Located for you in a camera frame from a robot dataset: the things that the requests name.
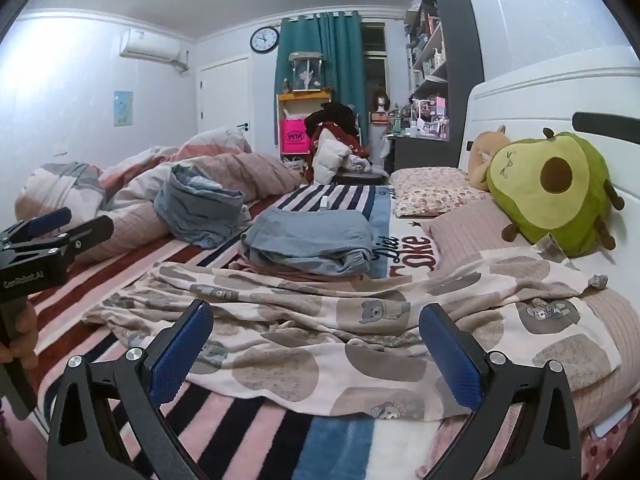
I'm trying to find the yellow shelf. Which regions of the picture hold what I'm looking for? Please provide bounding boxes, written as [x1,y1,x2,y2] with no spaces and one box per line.
[276,87,333,161]

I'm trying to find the folded blue pants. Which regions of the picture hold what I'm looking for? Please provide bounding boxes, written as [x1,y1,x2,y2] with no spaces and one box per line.
[241,208,375,276]

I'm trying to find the person's left hand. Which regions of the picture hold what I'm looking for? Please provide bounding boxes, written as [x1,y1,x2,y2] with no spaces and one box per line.
[0,301,39,367]

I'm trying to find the glass display tank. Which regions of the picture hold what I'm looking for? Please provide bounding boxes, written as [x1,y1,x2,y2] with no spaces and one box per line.
[288,51,325,93]

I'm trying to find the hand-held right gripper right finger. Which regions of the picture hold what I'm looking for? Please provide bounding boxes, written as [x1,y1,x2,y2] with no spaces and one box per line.
[418,303,583,480]

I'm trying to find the pink shopping bag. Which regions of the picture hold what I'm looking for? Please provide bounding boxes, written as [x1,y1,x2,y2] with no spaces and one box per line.
[280,118,312,157]

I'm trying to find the orange plush toy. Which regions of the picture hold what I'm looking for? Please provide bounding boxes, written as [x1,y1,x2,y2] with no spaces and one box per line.
[466,125,511,192]

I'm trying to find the window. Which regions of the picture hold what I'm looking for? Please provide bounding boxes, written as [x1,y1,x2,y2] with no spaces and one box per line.
[361,22,388,106]

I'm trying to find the dark desk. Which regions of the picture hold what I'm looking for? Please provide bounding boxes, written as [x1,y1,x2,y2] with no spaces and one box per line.
[385,132,451,173]

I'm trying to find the pink patchwork quilt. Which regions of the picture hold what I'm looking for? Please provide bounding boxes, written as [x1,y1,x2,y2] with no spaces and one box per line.
[14,127,306,266]

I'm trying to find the round wall clock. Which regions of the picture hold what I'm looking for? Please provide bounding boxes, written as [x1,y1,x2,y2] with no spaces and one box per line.
[249,26,280,54]

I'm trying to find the cream bear print pants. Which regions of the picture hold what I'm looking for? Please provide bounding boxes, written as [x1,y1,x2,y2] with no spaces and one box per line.
[82,247,623,421]

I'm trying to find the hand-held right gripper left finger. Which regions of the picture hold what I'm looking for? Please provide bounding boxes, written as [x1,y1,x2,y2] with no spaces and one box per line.
[46,299,216,480]

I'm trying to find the crumpled blue-grey clothes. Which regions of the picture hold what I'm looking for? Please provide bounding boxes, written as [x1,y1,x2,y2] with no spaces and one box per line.
[153,164,252,250]

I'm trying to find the floral pillow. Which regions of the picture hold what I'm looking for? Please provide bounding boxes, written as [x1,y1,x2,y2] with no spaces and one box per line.
[389,166,493,218]

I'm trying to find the white bed headboard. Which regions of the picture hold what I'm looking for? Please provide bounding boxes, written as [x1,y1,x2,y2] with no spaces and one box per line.
[457,42,640,281]

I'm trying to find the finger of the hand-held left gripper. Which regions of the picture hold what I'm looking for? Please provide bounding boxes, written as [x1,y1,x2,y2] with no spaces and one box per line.
[27,215,115,267]
[0,207,72,250]

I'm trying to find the small wall poster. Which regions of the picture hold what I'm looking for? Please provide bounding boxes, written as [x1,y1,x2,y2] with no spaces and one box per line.
[113,90,134,127]

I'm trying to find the pile of clothes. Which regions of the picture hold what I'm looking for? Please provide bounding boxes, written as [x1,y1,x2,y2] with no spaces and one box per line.
[304,101,373,186]

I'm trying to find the white air conditioner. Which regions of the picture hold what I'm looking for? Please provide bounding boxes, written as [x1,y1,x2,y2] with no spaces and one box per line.
[119,29,190,72]

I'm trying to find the green avocado plush toy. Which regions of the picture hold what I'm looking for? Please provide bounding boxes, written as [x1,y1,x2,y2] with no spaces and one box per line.
[486,127,626,259]

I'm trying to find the dark tall bookshelf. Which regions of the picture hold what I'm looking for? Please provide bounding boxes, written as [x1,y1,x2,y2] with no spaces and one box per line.
[402,0,485,171]

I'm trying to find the white door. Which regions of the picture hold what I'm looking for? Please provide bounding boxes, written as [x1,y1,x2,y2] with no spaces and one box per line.
[196,56,251,136]

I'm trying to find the pink ribbed pillow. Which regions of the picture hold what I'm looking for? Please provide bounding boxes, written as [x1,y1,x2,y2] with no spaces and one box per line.
[424,196,640,431]

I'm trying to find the teal curtain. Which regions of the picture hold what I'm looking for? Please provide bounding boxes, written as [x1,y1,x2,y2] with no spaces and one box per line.
[274,10,369,148]

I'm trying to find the mannequin head with wig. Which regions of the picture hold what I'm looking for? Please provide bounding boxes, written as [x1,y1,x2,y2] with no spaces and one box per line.
[372,89,392,123]

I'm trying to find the black bar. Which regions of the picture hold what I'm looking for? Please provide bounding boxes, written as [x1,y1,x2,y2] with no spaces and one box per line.
[572,111,640,137]

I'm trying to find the striped printed blanket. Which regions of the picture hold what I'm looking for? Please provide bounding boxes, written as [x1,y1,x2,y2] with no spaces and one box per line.
[20,184,481,480]

